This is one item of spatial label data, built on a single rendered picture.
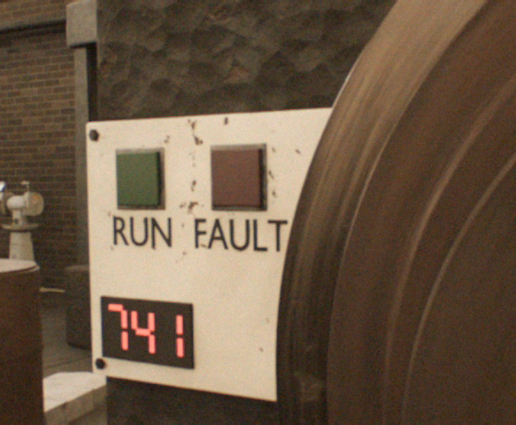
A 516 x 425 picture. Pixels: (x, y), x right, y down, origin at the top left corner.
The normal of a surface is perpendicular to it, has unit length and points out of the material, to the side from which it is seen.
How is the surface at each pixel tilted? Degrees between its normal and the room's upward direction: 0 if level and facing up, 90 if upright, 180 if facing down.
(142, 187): 90
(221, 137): 90
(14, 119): 90
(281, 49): 90
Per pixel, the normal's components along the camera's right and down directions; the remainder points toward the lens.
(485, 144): -0.54, 0.05
